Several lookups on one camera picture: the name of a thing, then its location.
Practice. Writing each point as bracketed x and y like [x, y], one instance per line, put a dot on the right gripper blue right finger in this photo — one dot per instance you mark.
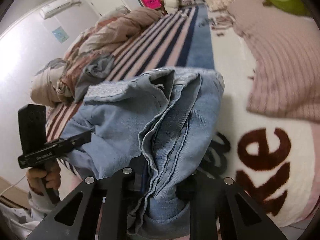
[221, 209]

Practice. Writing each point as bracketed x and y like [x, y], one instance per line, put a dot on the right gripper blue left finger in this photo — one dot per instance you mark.
[96, 209]

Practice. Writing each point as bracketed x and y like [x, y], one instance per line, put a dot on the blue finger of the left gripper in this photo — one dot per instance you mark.
[61, 147]

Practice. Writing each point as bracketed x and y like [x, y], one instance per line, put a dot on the light blue denim pants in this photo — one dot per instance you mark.
[166, 115]

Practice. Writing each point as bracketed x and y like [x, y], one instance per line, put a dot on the person's left forearm sleeve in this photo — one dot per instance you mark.
[22, 222]

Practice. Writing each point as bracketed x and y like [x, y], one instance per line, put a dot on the person's left hand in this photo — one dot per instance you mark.
[51, 178]

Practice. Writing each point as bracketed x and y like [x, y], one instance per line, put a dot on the crumpled pink grey duvet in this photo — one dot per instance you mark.
[108, 34]

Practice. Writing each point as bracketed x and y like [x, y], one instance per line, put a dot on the grey crumpled garment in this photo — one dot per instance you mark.
[93, 73]

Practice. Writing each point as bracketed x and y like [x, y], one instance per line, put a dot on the pink striped crumpled garment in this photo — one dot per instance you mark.
[71, 72]

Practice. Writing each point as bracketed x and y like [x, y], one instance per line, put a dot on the white air conditioner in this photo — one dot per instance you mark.
[56, 7]

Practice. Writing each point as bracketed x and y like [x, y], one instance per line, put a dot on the striped pink navy blanket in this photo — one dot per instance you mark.
[234, 95]

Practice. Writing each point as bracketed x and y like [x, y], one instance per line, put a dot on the pink shopping bag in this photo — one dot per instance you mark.
[152, 4]

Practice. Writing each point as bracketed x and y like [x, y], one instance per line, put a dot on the pink ribbed pillow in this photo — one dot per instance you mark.
[286, 50]

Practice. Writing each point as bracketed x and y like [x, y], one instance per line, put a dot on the small blue wall poster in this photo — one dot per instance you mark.
[60, 34]

